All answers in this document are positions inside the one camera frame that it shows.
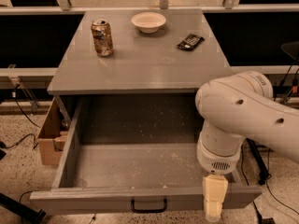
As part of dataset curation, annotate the grey top drawer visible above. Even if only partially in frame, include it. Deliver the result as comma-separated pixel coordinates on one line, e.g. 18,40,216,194
29,93,263,217

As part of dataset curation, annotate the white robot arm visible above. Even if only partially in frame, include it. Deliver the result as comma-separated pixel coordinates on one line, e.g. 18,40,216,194
195,71,299,222

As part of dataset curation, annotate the grey drawer cabinet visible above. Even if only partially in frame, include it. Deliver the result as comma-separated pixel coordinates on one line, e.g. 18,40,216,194
47,8,241,129

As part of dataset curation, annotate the black stand leg right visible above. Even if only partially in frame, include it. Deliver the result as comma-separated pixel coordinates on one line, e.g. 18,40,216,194
246,137,299,186

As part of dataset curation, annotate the black stand leg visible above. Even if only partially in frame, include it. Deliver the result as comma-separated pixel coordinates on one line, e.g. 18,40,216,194
246,137,299,186
0,193,46,224

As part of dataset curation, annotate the black snack wrapper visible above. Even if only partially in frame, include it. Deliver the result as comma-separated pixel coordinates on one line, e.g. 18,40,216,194
177,34,205,51

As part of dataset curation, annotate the cardboard box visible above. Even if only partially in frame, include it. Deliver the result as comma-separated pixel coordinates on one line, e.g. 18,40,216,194
37,100,68,165

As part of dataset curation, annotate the white paper bowl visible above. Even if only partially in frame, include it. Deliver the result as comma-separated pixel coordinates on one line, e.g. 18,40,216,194
131,12,166,34

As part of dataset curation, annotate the black stand leg left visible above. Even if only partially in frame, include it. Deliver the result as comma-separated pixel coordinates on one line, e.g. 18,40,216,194
0,193,46,224

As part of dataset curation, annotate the crushed orange soda can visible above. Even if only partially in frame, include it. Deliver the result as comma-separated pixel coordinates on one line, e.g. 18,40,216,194
91,19,113,57

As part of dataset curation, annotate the metal window railing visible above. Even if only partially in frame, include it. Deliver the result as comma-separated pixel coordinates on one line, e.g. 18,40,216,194
1,0,298,89

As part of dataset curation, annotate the black floor cable right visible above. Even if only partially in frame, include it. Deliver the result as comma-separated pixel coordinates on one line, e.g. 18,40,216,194
239,147,299,224

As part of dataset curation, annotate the black floor cable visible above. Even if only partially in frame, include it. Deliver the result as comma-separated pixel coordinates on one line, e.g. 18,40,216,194
19,189,99,224
239,147,299,224

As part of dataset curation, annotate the black floor cable left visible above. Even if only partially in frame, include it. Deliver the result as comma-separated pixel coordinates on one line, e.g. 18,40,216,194
19,189,99,224

